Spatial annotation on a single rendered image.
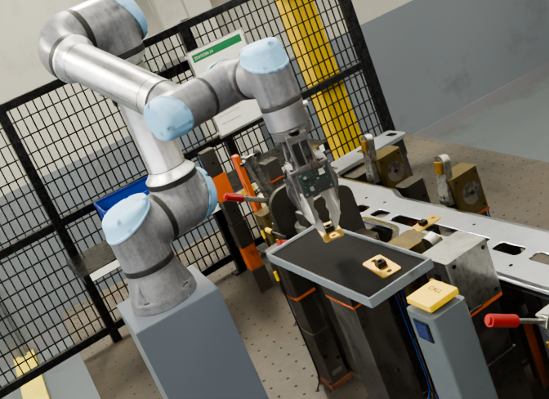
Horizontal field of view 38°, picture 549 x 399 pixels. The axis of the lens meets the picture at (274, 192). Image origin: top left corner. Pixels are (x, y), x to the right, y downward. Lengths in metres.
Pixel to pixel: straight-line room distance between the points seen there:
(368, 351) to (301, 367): 0.61
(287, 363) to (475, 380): 0.90
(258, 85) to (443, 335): 0.50
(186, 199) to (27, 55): 2.89
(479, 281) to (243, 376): 0.60
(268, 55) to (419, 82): 4.12
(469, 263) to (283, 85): 0.47
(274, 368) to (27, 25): 2.87
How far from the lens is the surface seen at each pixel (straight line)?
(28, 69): 4.54
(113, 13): 1.66
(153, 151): 1.72
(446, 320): 1.26
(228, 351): 1.78
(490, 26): 5.71
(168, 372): 1.75
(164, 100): 1.32
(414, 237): 1.65
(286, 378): 2.09
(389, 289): 1.32
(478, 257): 1.49
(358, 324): 1.49
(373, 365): 1.54
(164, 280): 1.72
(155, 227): 1.70
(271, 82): 1.31
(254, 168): 2.12
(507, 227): 1.76
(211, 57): 2.67
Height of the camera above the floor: 1.79
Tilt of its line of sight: 19 degrees down
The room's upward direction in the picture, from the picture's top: 22 degrees counter-clockwise
